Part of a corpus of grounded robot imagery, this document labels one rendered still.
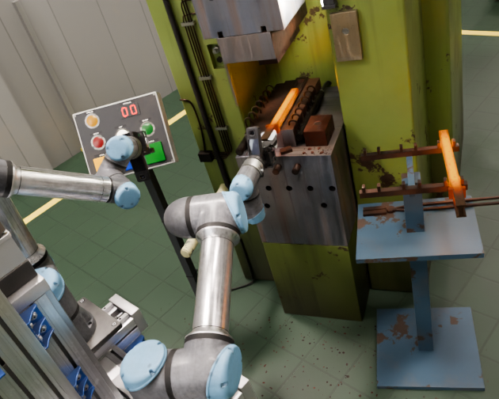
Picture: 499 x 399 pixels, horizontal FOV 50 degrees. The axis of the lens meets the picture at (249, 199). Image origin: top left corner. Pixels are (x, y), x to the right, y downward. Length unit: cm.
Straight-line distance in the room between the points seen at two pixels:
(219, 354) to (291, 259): 119
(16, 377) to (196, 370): 37
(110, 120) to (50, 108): 257
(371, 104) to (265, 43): 46
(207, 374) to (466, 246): 101
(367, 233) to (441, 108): 81
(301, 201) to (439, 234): 54
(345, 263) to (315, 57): 88
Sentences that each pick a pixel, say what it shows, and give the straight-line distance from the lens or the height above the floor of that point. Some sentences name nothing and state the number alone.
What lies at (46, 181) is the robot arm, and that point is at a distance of 148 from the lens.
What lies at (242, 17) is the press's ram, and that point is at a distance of 184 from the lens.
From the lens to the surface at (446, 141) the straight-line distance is 185.
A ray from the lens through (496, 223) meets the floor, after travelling 297.
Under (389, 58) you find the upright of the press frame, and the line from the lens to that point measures 193.
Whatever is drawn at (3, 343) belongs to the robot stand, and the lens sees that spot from 121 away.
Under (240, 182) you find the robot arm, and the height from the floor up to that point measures 102.
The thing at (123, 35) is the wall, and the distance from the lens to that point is 498.
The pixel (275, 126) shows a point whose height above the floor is 102.
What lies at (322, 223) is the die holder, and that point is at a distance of 213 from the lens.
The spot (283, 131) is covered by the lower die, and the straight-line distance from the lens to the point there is 199.
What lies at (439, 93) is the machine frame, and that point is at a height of 80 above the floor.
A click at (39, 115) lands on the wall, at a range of 464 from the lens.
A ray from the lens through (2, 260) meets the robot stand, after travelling 123.
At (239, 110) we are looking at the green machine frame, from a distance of 218.
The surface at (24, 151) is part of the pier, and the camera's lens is 446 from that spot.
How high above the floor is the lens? 194
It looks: 35 degrees down
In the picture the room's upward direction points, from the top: 17 degrees counter-clockwise
